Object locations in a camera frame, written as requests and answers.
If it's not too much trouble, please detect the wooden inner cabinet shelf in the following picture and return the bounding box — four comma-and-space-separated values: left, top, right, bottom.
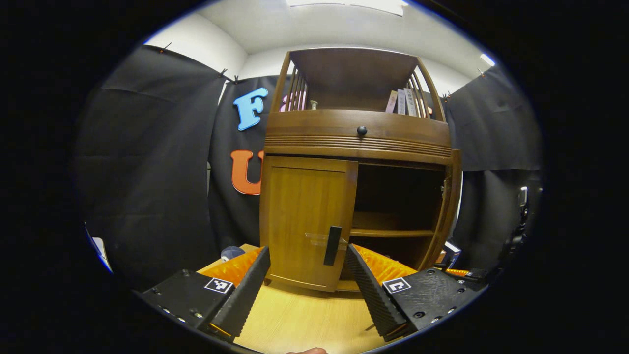
350, 212, 435, 239

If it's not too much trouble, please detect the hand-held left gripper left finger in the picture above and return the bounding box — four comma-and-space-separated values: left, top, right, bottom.
140, 246, 272, 340

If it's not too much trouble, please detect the wooden cabinet door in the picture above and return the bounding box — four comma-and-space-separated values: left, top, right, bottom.
259, 156, 358, 293
418, 149, 462, 271

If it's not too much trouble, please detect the wooden double-door shoe cabinet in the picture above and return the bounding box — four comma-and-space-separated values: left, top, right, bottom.
259, 47, 462, 293

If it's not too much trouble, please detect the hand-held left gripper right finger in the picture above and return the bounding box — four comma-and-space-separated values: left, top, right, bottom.
344, 243, 480, 342

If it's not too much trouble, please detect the wooden cabinet drawer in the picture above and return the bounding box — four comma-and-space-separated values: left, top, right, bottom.
264, 109, 453, 165

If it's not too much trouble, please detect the black left door handle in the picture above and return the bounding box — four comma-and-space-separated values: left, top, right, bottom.
323, 226, 343, 266

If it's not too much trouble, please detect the black backdrop cloth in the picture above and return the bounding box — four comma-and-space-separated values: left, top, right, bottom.
74, 44, 543, 291

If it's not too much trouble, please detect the large ceiling light panel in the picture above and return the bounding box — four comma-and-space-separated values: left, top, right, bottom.
287, 0, 408, 15

